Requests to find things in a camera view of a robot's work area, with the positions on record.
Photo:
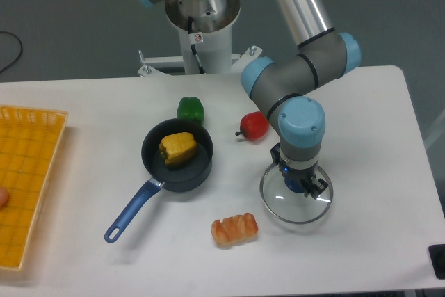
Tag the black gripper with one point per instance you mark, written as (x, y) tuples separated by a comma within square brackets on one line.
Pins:
[(298, 167)]

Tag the glass pot lid blue knob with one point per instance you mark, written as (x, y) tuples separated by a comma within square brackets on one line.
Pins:
[(291, 206)]

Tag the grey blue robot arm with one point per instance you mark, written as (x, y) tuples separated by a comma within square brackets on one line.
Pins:
[(279, 90)]

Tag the red bell pepper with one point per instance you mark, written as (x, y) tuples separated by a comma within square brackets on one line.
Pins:
[(253, 126)]

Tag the orange striped bread loaf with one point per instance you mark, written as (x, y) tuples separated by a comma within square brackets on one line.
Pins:
[(234, 229)]

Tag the black device at table edge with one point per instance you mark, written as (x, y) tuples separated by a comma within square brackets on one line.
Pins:
[(437, 256)]

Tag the yellow bell pepper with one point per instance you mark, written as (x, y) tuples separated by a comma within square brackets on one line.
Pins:
[(177, 149)]

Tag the green bell pepper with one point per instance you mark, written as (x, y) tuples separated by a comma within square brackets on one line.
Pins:
[(191, 108)]

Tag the yellow wicker basket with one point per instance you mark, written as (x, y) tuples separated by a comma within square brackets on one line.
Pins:
[(29, 142)]

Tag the dark pot blue handle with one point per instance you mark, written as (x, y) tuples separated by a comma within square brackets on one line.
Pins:
[(180, 179)]

